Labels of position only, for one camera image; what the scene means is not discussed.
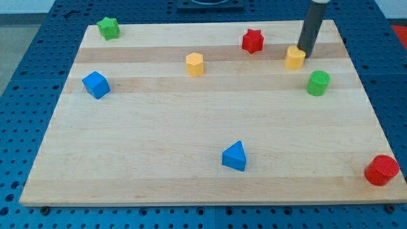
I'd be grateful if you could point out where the yellow hexagon block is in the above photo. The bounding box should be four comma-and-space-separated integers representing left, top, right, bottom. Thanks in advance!
186, 52, 204, 76

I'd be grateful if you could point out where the green star block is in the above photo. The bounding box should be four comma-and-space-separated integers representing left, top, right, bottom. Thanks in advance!
97, 17, 120, 41

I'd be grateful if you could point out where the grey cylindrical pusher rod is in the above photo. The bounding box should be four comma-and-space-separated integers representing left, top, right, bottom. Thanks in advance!
297, 0, 329, 58

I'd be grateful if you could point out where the blue triangle block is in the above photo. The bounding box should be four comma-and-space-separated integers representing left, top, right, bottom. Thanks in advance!
221, 141, 247, 172

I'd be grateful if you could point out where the red star block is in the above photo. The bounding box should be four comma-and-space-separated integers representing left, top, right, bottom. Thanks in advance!
242, 29, 264, 54

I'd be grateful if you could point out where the green cylinder block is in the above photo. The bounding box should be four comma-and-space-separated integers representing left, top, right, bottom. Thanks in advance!
306, 70, 331, 96

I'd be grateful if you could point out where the wooden board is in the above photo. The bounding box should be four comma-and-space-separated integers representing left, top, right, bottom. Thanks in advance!
20, 20, 406, 207

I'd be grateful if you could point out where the red cylinder block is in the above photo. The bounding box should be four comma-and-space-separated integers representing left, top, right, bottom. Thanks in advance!
364, 155, 400, 186

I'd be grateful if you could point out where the yellow heart block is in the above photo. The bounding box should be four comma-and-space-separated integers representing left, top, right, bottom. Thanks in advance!
284, 45, 306, 70

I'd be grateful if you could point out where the blue cube block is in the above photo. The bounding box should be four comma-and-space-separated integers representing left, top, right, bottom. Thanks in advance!
82, 71, 111, 99

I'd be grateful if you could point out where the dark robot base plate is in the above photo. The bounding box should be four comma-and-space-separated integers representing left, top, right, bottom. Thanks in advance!
174, 0, 245, 11

